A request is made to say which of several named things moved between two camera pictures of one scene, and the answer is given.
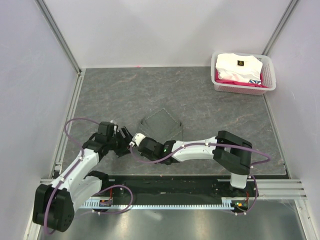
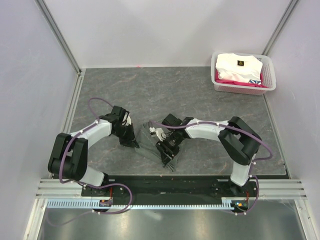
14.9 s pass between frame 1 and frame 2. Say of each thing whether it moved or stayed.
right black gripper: moved
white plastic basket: stayed
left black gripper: moved
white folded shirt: stayed
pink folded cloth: stayed
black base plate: stayed
